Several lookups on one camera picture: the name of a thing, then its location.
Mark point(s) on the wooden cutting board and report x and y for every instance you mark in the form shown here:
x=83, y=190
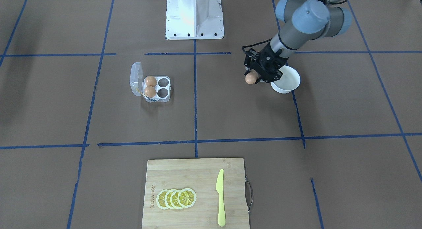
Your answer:
x=201, y=176

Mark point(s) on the white bowl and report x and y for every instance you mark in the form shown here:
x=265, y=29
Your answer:
x=289, y=81

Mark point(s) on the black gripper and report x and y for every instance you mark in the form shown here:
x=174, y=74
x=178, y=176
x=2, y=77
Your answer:
x=254, y=66

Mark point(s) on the yellow plastic knife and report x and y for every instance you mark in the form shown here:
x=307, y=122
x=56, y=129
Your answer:
x=221, y=206

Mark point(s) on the clear plastic egg box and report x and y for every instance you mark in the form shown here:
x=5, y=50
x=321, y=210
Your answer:
x=137, y=84

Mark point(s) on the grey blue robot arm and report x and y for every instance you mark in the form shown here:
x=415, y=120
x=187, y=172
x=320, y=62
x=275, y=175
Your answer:
x=304, y=20

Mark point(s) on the lemon slice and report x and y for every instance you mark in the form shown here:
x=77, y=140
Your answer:
x=161, y=200
x=174, y=200
x=186, y=197
x=168, y=199

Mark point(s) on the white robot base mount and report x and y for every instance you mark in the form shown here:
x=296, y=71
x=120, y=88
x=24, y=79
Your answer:
x=194, y=20

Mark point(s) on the brown egg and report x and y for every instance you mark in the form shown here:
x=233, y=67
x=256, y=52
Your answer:
x=150, y=81
x=150, y=92
x=251, y=77

